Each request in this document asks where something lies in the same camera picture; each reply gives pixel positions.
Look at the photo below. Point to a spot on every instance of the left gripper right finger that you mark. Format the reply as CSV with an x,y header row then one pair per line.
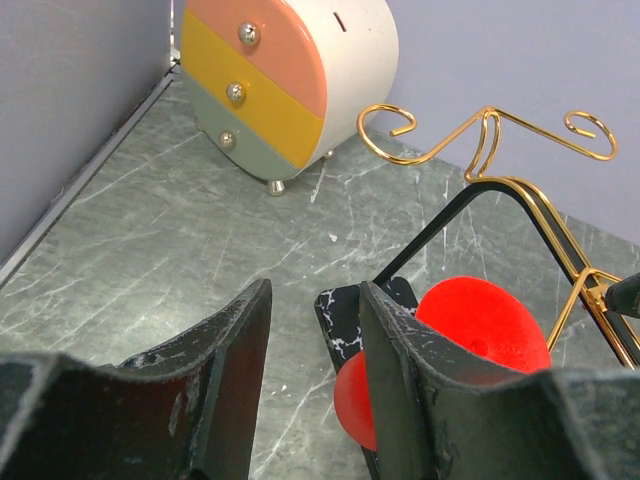
x,y
441,412

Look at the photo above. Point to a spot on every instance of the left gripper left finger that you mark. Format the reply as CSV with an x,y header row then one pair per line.
x,y
184,409

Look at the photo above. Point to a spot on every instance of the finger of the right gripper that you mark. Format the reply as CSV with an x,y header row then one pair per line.
x,y
623,297

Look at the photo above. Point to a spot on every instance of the red plastic wine glass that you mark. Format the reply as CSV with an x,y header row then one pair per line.
x,y
475,314

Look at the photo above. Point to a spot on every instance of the round beige drawer cabinet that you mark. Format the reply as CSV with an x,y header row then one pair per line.
x,y
278,85

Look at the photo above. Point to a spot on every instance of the gold wire wine glass rack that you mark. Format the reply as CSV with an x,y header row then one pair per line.
x,y
585,335

